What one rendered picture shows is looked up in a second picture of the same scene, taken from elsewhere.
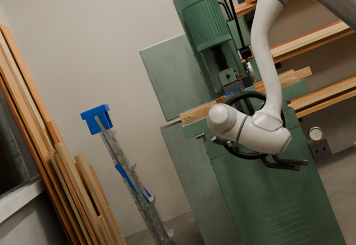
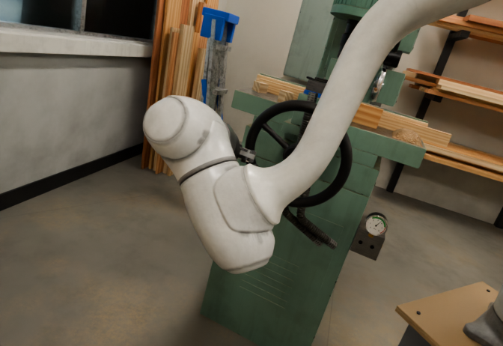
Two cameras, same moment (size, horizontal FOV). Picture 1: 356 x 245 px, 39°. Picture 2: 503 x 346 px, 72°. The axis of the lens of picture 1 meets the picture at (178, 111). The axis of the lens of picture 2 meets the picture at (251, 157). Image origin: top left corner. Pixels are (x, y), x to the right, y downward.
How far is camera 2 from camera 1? 1.31 m
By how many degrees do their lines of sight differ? 22
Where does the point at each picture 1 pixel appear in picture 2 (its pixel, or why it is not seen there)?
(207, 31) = not seen: outside the picture
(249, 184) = not seen: hidden behind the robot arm
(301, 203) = (299, 271)
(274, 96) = (299, 168)
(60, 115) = (236, 11)
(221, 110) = (170, 116)
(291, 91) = (394, 150)
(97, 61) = not seen: outside the picture
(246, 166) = not seen: hidden behind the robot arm
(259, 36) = (378, 23)
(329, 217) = (316, 308)
